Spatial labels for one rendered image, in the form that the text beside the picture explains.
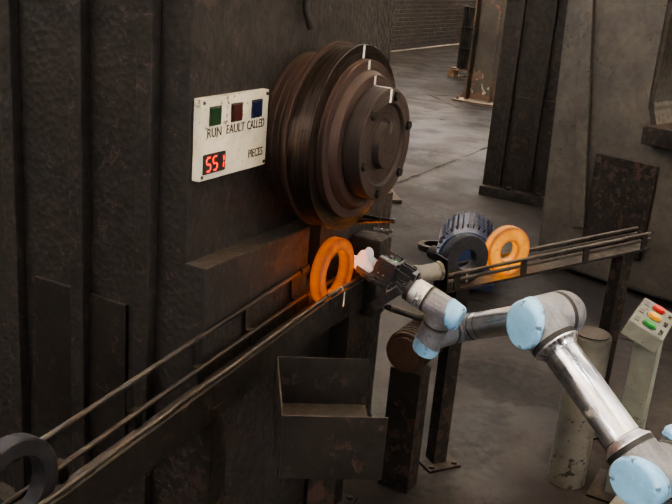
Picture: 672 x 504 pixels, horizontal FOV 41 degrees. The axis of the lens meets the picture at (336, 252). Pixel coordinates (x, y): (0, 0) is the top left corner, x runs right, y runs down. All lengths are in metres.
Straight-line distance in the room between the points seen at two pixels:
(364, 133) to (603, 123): 2.86
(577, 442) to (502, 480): 0.27
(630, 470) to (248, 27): 1.27
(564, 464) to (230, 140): 1.56
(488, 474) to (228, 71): 1.62
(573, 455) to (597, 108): 2.35
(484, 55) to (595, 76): 6.36
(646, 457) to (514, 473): 1.06
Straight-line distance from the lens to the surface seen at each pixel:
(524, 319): 2.14
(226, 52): 2.02
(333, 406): 2.00
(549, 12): 6.37
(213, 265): 2.02
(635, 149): 4.79
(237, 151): 2.07
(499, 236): 2.79
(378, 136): 2.19
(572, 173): 4.97
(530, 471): 3.09
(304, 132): 2.09
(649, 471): 2.04
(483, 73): 11.19
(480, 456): 3.12
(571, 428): 2.94
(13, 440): 1.60
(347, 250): 2.40
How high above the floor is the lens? 1.55
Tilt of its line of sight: 18 degrees down
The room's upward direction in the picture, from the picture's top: 5 degrees clockwise
